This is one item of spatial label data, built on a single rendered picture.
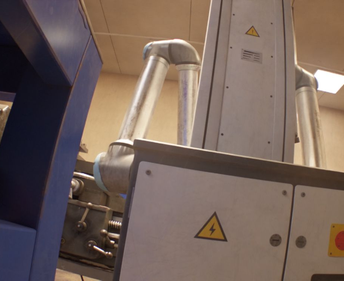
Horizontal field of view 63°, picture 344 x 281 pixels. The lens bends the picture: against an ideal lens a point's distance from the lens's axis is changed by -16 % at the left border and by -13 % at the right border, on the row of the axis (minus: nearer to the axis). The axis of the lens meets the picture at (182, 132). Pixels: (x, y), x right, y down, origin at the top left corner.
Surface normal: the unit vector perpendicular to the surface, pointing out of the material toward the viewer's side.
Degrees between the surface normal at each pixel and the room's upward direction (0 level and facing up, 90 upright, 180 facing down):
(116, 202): 90
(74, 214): 90
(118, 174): 105
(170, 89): 90
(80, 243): 90
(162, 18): 180
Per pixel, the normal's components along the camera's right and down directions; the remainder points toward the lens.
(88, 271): 0.01, -0.33
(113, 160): -0.24, -0.54
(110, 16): -0.15, 0.93
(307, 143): -0.73, -0.37
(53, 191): 0.99, 0.15
